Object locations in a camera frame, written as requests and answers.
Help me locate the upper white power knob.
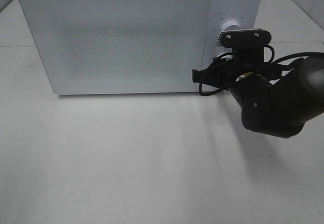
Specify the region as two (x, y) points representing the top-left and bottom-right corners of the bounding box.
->
(220, 19), (242, 32)

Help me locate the white microwave door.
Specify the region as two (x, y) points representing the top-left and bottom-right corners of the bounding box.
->
(20, 0), (210, 95)

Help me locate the white microwave oven body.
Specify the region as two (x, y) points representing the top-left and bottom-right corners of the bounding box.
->
(25, 0), (262, 100)

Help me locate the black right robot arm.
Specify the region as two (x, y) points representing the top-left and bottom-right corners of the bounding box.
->
(192, 52), (323, 138)

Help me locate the white timer knob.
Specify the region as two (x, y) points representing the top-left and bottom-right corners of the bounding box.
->
(216, 52), (232, 59)

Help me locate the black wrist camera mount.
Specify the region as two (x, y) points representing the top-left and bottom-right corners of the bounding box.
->
(217, 29), (272, 65)

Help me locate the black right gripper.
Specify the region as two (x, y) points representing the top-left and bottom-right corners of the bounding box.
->
(191, 57), (271, 103)

